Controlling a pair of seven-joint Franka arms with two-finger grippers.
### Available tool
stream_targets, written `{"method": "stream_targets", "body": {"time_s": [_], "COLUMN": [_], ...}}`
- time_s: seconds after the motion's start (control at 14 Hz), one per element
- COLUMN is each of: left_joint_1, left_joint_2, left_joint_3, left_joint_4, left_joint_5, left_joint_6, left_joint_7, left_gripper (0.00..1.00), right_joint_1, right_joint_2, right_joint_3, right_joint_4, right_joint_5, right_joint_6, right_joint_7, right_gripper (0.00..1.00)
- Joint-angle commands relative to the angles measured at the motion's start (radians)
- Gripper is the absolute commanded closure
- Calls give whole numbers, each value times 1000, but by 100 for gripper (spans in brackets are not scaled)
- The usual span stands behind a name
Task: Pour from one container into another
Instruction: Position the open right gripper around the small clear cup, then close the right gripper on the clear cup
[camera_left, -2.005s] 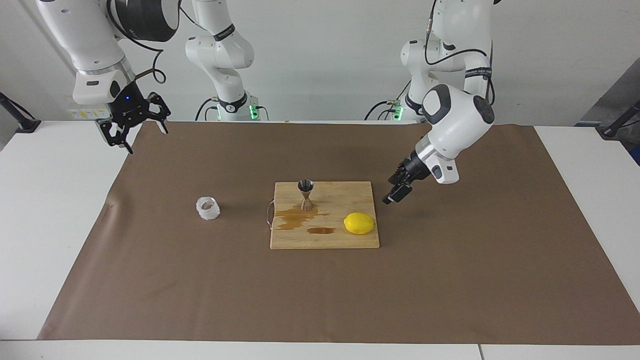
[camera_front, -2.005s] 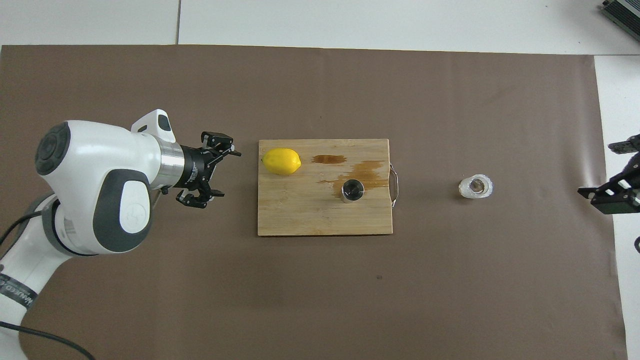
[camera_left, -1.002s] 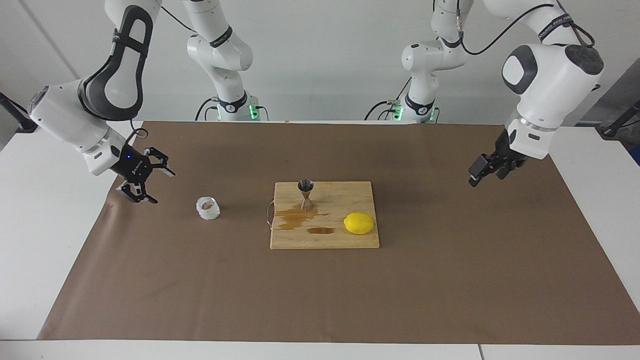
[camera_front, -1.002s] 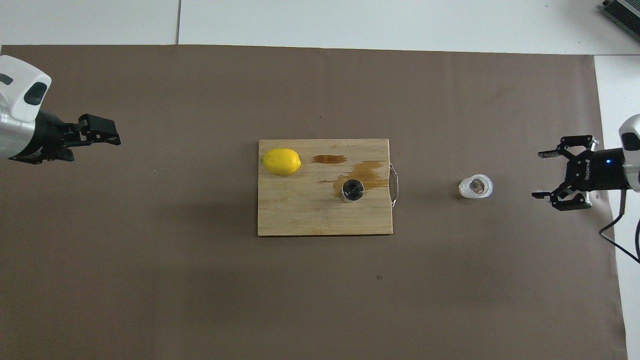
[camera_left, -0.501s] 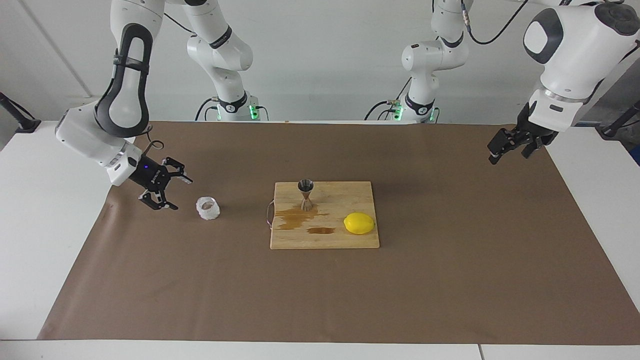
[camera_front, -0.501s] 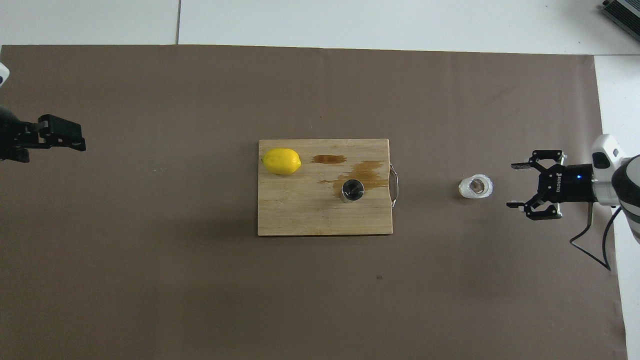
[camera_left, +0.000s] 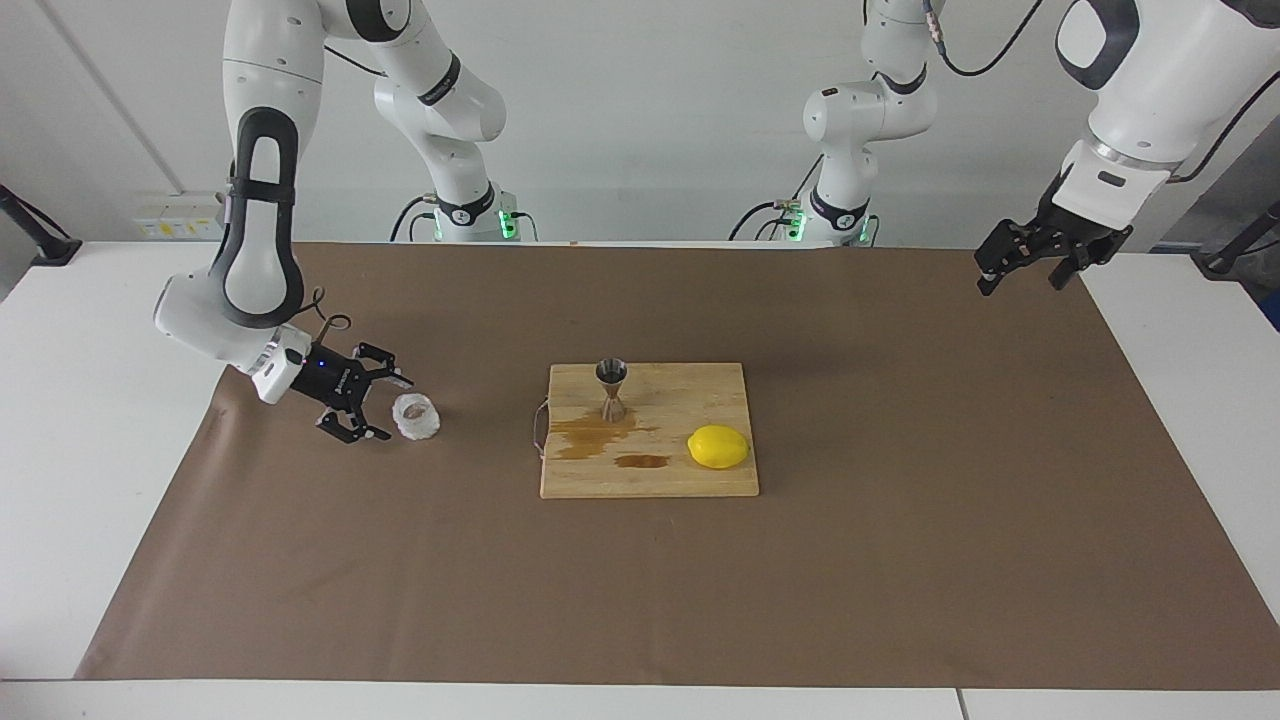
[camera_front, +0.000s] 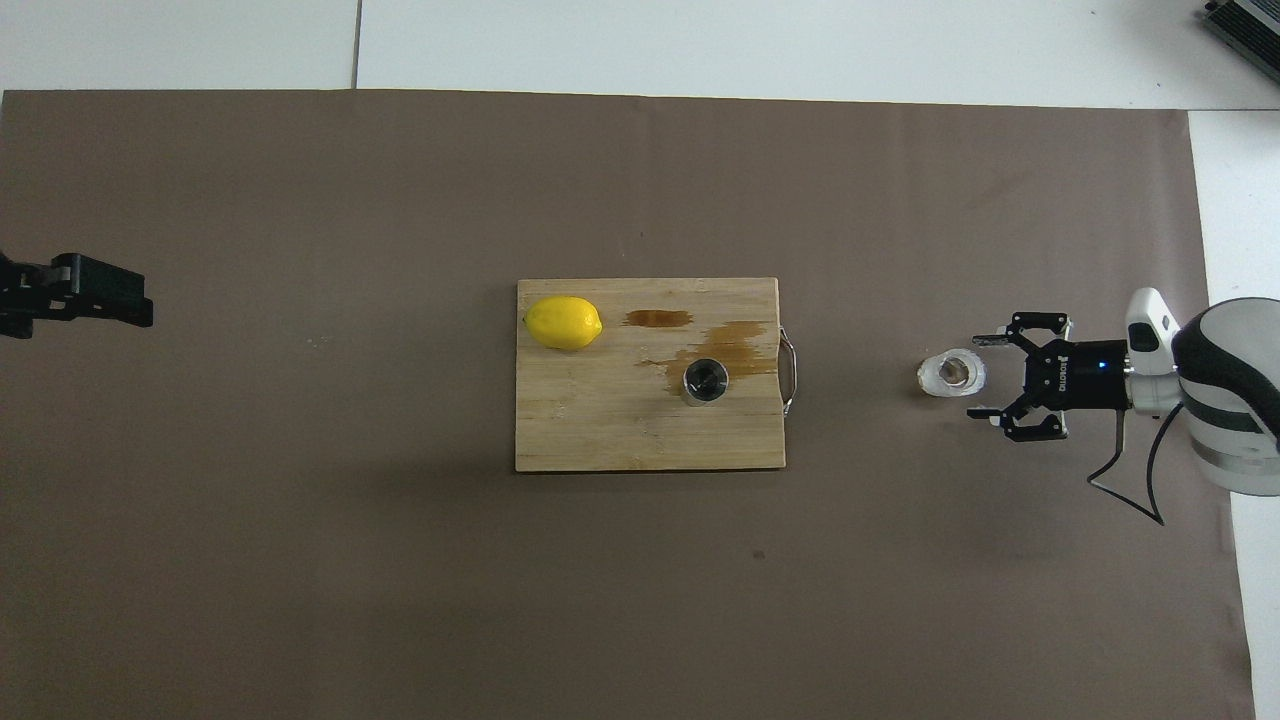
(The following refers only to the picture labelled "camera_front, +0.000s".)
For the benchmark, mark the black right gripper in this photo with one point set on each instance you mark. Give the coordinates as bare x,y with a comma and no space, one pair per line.
1085,375

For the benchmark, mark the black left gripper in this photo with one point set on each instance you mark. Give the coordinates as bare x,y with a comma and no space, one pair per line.
22,295

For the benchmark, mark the small clear glass cup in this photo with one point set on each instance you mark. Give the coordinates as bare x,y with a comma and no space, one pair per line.
952,374

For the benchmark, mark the steel double jigger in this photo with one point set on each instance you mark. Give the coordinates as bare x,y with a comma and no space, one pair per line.
706,381

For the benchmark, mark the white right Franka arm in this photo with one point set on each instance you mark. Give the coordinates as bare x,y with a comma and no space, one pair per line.
1230,400

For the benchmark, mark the brown paper table mat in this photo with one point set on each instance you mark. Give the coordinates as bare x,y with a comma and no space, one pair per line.
400,550

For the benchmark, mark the grey finned electronics box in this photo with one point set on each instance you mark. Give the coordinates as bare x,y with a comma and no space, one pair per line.
1250,30

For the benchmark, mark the wooden cutting board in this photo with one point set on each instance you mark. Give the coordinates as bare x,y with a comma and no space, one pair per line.
600,420

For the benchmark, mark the yellow lemon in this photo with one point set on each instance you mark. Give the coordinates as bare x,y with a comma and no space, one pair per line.
563,322

